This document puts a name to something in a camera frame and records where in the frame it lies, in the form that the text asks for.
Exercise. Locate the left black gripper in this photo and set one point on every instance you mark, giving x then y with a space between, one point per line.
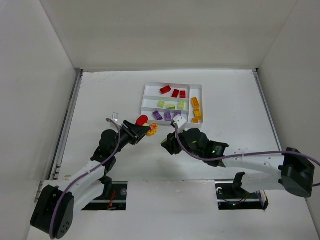
132 131

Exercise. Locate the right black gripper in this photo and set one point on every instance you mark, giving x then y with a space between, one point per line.
173 144

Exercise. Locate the red rounded lego brick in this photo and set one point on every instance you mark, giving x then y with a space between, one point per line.
142 120

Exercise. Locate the orange patterned lego piece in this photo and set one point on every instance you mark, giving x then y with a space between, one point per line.
153 130

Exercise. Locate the purple patterned lego brick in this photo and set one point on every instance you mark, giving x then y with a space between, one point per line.
157 116

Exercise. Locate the purple tan lego piece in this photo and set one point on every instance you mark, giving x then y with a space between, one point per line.
168 116

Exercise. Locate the light green square lego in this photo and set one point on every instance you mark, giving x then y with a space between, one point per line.
161 104

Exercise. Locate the light green wedge lego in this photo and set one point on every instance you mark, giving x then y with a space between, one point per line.
171 106

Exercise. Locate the light green lego piece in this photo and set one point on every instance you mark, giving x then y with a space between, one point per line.
181 105

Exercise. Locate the dark red lego brick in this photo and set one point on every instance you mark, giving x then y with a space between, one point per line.
165 89

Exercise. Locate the small red lego brick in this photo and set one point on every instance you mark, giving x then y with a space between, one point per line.
182 94

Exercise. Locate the purple rounded lego piece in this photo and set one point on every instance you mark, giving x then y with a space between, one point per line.
177 113

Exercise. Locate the yellow striped lego brick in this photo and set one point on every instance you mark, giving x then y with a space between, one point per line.
197 113

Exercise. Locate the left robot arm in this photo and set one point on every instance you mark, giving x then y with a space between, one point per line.
57 204

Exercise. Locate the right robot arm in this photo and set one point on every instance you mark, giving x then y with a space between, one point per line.
288 170

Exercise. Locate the white divided tray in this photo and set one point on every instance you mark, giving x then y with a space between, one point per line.
152 96

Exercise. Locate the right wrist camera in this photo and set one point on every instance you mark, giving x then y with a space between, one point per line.
180 122

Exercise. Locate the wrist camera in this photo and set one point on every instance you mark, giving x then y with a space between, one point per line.
180 122
115 117

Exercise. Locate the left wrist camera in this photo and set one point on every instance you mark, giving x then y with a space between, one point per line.
115 117

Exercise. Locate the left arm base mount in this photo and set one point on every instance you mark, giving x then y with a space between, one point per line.
113 198

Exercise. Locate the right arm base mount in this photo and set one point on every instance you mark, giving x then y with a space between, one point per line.
230 196

